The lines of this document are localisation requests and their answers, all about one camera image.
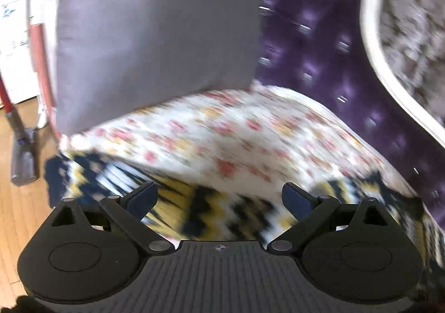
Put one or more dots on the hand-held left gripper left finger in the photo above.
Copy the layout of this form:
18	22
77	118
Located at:
142	198

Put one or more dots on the navy yellow patterned knit sweater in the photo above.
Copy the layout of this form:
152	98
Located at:
215	208

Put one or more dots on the grey pillow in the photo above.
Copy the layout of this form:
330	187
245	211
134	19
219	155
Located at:
156	27

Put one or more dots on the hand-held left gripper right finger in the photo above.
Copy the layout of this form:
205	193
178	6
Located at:
295	200

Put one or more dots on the floral blanket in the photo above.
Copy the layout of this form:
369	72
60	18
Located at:
222	132

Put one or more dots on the red stick vacuum cleaner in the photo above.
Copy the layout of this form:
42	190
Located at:
21	156

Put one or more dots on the white cabinet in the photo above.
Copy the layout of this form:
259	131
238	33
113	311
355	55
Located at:
15	38

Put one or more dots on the purple tufted sofa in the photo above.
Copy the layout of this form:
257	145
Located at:
323	38

